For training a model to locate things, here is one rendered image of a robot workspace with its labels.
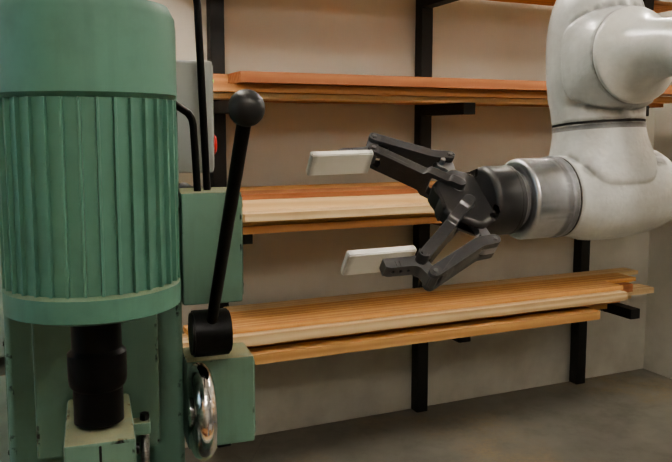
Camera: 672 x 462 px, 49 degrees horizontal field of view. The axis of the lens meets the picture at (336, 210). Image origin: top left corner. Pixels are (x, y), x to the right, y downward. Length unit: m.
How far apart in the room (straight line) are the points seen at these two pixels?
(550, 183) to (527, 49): 3.16
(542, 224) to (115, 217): 0.43
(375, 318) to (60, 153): 2.44
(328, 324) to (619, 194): 2.22
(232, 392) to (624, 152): 0.58
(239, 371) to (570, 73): 0.56
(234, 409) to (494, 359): 3.06
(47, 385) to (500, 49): 3.21
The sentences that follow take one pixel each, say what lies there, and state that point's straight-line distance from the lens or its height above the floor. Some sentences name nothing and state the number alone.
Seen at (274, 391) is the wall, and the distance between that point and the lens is 3.47.
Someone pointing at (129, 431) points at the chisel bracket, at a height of 1.07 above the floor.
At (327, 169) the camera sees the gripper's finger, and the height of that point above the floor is 1.34.
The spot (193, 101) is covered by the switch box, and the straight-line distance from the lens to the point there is 1.07.
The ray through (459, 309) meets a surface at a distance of 3.24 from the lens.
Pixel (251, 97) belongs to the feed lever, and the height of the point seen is 1.41.
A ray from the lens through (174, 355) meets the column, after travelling 1.02.
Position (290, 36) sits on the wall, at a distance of 3.31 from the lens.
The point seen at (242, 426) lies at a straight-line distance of 1.04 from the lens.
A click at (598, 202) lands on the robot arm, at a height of 1.30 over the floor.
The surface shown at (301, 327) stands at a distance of 2.92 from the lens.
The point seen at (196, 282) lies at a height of 1.18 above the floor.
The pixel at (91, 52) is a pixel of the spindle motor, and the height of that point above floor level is 1.45.
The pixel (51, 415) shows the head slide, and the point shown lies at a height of 1.05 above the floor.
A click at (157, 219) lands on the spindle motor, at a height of 1.29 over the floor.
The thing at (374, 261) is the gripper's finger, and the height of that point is 1.26.
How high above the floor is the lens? 1.38
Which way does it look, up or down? 6 degrees down
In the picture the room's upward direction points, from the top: straight up
